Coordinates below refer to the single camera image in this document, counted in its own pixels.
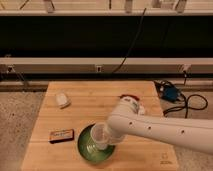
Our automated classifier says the white ceramic cup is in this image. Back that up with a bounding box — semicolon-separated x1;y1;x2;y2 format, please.
90;123;108;150

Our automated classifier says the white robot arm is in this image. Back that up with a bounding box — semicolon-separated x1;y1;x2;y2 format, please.
107;96;213;155

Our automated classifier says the green ceramic bowl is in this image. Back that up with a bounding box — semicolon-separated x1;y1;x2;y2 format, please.
77;124;115;164

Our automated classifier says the red object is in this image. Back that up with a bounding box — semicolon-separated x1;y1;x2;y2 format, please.
119;94;140;101

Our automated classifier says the wooden cutting board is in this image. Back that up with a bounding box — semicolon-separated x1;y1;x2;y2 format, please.
21;81;178;171

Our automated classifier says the small white object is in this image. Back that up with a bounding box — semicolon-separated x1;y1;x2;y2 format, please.
56;93;70;108

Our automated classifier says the blue power device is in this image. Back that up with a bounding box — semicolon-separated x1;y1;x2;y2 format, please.
162;87;179;102

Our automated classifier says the black and orange box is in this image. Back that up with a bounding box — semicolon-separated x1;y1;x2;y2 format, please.
49;129;74;144

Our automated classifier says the black hanging cable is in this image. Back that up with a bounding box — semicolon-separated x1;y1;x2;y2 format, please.
110;7;148;75

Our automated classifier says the black looped cable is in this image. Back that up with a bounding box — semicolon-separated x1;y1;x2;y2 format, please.
154;80;209;119

